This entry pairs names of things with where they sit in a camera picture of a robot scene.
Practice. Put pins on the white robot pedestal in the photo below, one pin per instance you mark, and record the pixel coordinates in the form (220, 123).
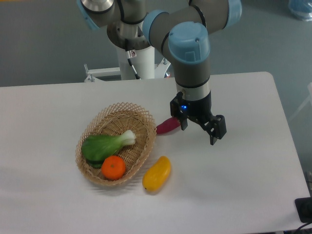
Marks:
(136, 57)

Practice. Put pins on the green bok choy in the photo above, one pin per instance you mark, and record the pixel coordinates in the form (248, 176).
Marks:
(96, 148)

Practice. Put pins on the yellow mango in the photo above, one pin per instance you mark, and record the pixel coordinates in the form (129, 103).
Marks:
(157, 175)

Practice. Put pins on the woven wicker basket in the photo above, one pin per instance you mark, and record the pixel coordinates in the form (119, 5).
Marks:
(126, 130)

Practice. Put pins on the red sweet potato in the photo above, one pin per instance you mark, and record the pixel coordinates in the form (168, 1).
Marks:
(167, 126)

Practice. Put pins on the orange fruit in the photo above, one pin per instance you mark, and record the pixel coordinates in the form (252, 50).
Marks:
(113, 168)

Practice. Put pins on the white metal base frame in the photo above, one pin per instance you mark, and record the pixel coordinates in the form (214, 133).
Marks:
(162, 70)

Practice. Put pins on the black device at table edge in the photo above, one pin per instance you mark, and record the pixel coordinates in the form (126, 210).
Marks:
(304, 209)

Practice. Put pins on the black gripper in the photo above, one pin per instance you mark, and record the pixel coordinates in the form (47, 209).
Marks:
(198, 110)

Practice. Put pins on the blue object top right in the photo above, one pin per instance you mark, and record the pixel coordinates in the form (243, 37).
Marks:
(301, 9)

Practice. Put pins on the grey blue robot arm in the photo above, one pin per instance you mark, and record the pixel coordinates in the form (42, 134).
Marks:
(181, 37)

